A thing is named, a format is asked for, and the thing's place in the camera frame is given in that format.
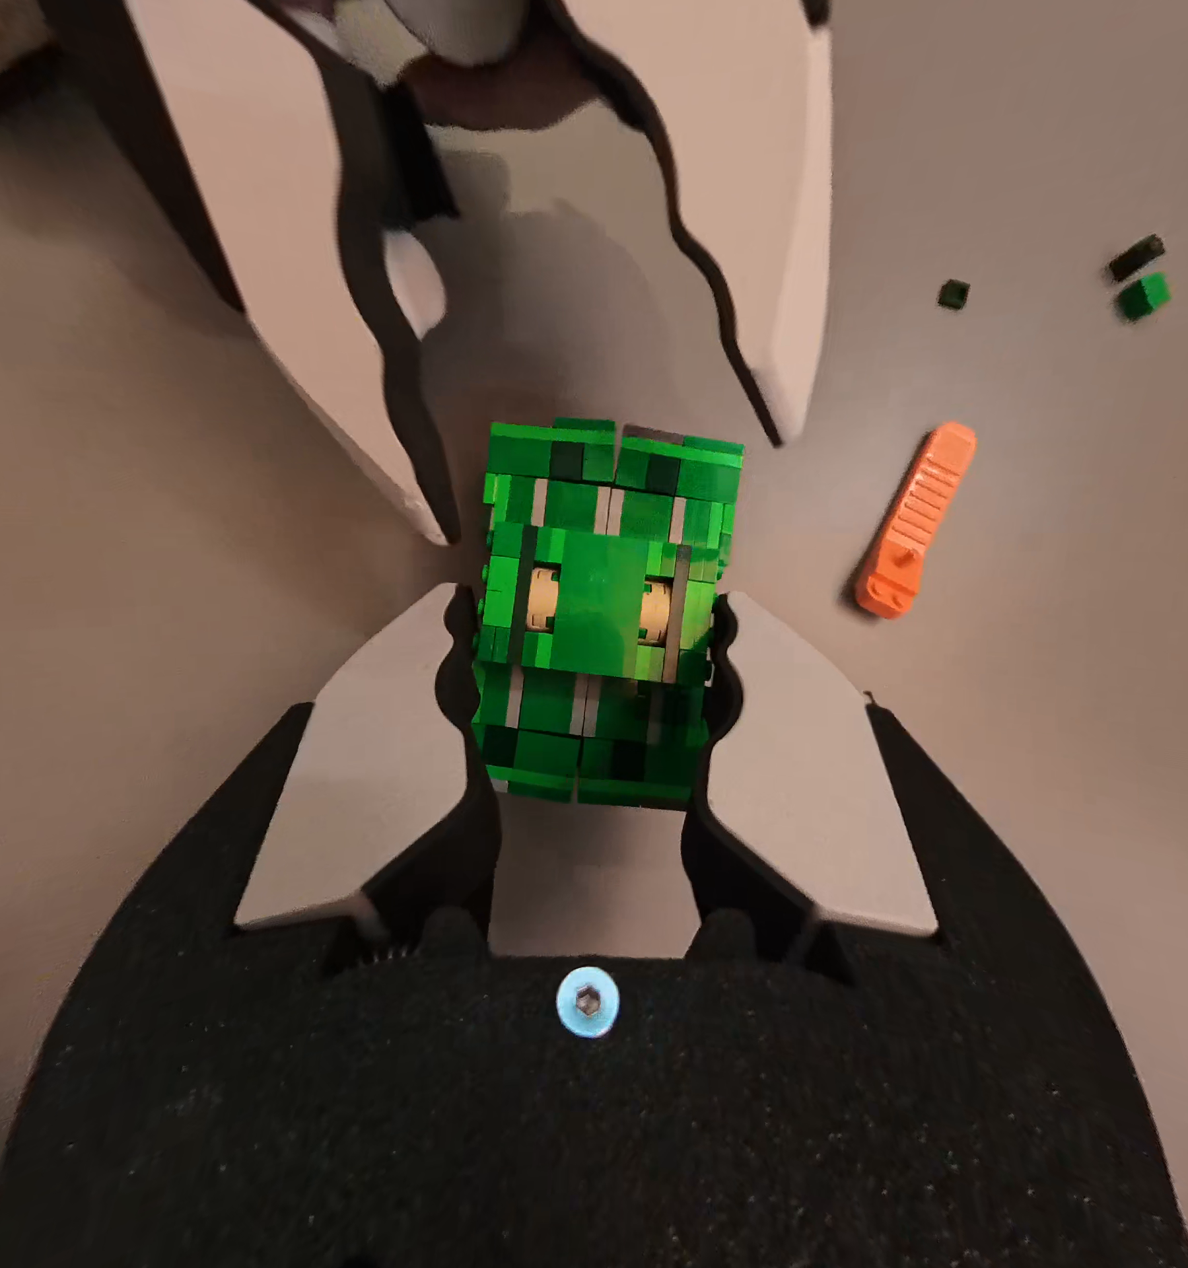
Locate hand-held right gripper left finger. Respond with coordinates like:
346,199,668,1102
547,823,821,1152
232,583,504,933

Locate bright green lego brick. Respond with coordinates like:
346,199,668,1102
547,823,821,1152
1113,272,1173,324

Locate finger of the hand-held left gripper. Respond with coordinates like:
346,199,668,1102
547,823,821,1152
123,0,463,547
543,0,836,451

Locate orange brick separator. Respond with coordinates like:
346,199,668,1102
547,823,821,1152
854,421,979,622

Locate large green lego assembly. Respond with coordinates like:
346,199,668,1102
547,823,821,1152
469,419,746,812

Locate person's left hand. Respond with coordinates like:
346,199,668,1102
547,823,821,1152
422,58,607,132

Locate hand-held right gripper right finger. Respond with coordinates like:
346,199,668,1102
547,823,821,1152
681,592,942,940

